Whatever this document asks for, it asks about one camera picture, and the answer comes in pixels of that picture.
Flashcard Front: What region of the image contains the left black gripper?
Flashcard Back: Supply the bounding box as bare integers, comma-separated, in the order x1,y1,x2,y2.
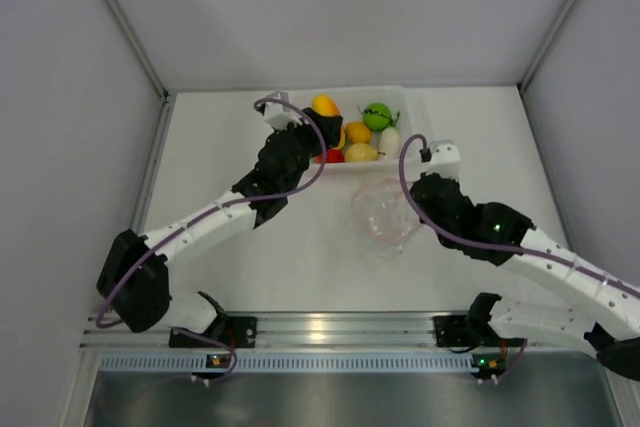
272,107,341,193

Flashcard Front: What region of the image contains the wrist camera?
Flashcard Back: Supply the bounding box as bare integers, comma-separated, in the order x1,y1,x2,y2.
254,91,304,131
420,140,461,181

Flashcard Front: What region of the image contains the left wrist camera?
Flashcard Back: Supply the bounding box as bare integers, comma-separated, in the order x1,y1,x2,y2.
254,91,304,131

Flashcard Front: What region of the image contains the pale yellow fake pear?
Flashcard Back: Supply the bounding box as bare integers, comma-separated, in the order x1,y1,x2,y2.
344,143,386,163

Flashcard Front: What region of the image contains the purple cable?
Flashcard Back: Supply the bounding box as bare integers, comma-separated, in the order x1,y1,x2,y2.
397,134,640,298
94,98,327,331

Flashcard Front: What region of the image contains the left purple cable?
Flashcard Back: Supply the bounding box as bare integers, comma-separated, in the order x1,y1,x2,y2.
94,98,327,331

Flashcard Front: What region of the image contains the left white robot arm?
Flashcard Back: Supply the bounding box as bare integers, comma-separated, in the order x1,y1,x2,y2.
96,98,343,347

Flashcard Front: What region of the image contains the white slotted cable duct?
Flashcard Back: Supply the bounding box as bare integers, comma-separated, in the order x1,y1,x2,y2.
99,351,497,374

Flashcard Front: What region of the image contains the green fake avocado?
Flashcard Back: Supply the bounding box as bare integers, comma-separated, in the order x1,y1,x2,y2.
336,129,346,150

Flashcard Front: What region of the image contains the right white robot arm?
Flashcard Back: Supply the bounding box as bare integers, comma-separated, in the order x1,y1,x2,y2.
402,173,639,381

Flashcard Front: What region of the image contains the yellow fake banana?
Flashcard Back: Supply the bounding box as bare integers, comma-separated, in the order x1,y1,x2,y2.
311,94,341,117

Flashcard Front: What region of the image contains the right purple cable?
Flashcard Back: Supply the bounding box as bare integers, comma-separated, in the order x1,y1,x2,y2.
397,134,640,298

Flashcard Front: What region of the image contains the clear zip top bag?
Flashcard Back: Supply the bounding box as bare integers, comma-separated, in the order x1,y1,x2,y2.
350,178,421,258

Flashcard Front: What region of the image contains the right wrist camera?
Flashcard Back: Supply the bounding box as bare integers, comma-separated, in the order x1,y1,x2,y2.
420,140,461,181

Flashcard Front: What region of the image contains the red fake apple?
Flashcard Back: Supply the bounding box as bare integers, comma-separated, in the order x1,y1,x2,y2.
315,149,345,164

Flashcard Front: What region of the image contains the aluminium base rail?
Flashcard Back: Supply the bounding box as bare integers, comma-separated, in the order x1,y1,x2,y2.
80,311,464,350

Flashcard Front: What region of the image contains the orange fake fruit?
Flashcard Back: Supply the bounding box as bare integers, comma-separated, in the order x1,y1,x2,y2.
345,122,372,144

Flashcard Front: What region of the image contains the clear plastic perforated bin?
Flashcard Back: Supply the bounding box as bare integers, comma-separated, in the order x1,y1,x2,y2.
290,86,430,174

